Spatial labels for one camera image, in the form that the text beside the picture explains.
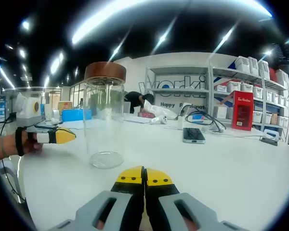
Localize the red patterned packet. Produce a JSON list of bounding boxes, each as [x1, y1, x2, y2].
[[137, 111, 158, 118]]

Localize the black smartphone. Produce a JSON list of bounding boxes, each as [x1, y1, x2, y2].
[[182, 127, 206, 145]]

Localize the small grey device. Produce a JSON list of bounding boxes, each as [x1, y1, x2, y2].
[[259, 129, 280, 147]]

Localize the blue plastic crate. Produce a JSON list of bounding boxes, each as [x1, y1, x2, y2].
[[61, 109, 85, 122]]

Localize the black cable bundle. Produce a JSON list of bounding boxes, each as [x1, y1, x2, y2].
[[184, 110, 228, 132]]

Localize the white game controller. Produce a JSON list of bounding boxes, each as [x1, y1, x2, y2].
[[150, 115, 170, 125]]

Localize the blue standing banner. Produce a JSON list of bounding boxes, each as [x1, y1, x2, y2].
[[0, 96, 7, 123]]

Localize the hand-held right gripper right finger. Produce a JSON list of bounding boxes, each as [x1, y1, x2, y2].
[[145, 167, 250, 231]]

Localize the blue and white packet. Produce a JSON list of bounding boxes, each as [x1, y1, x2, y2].
[[191, 114, 206, 124]]

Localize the white charger stand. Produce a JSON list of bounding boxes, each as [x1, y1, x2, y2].
[[176, 105, 196, 128]]

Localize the yellow cardboard box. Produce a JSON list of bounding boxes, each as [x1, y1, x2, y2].
[[57, 101, 73, 111]]

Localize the shelf with white bins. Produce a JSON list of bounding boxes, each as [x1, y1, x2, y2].
[[213, 55, 289, 126]]

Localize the black wrist strap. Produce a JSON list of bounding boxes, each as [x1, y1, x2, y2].
[[15, 127, 25, 157]]

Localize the red cardboard box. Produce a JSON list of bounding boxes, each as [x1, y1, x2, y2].
[[232, 90, 254, 132]]

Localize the clear glass coffee can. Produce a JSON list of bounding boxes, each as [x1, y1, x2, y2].
[[83, 80, 125, 169]]

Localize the white plastic bag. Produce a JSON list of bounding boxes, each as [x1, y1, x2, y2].
[[144, 100, 178, 120]]

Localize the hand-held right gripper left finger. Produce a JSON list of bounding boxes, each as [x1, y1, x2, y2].
[[48, 165, 145, 231]]

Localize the person's left hand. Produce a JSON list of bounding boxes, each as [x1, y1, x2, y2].
[[23, 131, 45, 156]]

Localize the flat white pad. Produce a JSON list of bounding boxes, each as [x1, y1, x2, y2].
[[123, 113, 155, 124]]

